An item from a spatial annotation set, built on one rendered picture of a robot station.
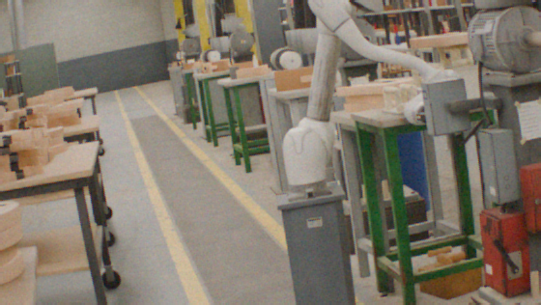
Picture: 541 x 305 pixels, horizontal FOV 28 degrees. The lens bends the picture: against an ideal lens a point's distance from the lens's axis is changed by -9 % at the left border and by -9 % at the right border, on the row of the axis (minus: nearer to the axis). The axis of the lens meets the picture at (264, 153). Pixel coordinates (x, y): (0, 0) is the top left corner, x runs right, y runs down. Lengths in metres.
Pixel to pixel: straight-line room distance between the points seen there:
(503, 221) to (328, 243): 0.96
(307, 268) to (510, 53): 1.35
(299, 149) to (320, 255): 0.44
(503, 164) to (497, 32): 0.49
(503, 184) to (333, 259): 0.97
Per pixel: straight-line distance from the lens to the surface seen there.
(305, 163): 4.69
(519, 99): 4.06
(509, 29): 4.02
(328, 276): 4.73
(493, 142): 4.06
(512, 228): 4.07
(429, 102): 4.23
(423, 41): 5.22
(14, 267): 2.88
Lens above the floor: 1.43
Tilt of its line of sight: 6 degrees down
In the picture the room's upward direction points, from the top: 9 degrees counter-clockwise
